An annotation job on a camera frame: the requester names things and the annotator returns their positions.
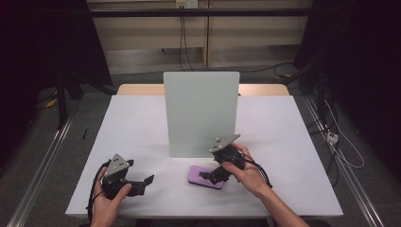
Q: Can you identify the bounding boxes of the black curtain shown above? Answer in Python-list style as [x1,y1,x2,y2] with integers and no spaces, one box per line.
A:
[293,0,401,183]
[0,0,113,169]

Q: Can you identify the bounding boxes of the white floor cable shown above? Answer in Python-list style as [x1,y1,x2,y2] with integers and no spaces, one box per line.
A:
[323,99,366,169]

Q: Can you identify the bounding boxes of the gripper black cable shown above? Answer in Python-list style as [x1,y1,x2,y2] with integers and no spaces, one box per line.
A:
[86,160,112,222]
[238,153,274,190]

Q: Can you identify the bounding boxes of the person's right hand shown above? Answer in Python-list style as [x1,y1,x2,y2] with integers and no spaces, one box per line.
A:
[221,143,272,199]

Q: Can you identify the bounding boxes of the white power strip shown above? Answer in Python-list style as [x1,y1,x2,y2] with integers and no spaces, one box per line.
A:
[326,131,340,145]

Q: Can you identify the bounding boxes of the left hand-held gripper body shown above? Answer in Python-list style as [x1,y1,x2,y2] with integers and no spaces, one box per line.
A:
[101,152,133,200]

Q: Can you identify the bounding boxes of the purple whiteboard eraser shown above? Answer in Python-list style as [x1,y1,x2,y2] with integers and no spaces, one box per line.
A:
[187,165,226,191]

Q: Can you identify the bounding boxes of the white table cover sheet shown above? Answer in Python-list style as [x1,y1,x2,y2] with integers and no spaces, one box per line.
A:
[64,95,344,219]

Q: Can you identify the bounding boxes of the white wall socket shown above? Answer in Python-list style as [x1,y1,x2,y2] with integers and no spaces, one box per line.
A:
[175,0,200,9]

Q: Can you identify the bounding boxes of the black metal stand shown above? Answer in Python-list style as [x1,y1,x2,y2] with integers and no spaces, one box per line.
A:
[55,71,85,131]
[279,59,329,128]

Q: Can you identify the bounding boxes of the wooden wall post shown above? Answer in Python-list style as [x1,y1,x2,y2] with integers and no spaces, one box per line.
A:
[203,0,211,69]

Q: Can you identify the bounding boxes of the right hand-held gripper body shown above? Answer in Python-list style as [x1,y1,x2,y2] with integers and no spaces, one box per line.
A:
[209,133,247,170]

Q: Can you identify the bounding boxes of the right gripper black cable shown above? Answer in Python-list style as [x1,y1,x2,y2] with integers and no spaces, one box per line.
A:
[238,153,274,190]

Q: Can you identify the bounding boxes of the yellow floor tape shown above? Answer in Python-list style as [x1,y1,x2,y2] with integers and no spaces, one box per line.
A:
[44,90,60,109]

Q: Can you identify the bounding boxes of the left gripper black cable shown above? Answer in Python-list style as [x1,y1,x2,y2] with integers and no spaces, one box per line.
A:
[86,160,112,222]

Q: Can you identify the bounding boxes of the wooden table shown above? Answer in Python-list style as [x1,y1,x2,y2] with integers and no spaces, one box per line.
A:
[115,83,290,96]

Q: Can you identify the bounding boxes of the metal floor rail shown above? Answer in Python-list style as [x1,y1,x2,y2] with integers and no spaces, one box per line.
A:
[303,96,385,227]
[5,115,76,227]

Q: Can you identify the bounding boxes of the black horizontal bar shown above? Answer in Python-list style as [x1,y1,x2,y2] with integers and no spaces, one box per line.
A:
[89,8,317,18]

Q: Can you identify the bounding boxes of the person's left hand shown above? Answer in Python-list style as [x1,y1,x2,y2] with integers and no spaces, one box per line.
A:
[91,166,133,223]

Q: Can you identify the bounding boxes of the black hanging wall cables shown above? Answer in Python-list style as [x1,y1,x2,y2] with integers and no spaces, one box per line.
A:
[178,15,195,73]

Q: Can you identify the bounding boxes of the glass whiteboard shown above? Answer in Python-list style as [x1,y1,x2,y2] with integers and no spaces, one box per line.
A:
[163,71,241,159]

